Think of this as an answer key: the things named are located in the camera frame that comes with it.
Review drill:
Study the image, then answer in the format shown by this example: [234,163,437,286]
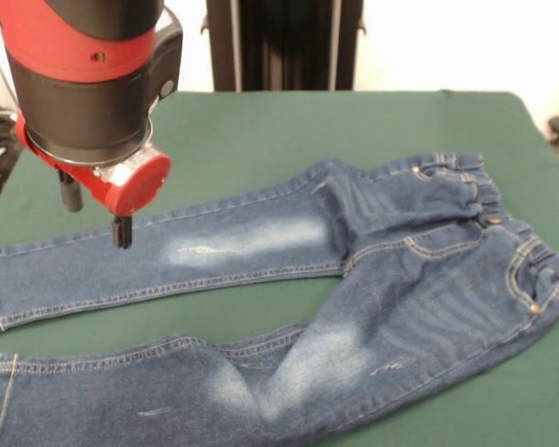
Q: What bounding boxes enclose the dark green table cloth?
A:
[0,88,559,447]

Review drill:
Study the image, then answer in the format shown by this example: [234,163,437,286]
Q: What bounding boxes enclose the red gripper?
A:
[14,114,173,251]

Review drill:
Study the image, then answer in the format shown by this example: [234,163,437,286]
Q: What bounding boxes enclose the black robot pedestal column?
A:
[199,0,368,93]

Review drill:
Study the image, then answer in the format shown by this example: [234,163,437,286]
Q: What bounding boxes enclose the blue denim jeans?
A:
[0,152,559,447]

